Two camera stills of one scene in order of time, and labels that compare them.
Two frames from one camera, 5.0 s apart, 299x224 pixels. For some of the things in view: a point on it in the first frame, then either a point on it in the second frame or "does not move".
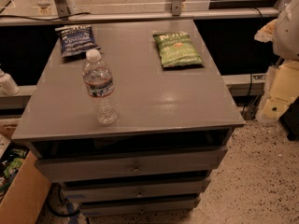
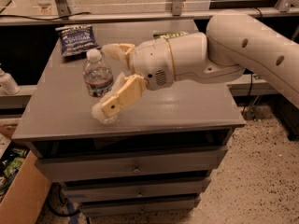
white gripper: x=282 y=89 to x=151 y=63
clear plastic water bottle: x=100 y=86 does not move
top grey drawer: x=132 y=166 does not move
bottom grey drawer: x=143 y=206 does not move
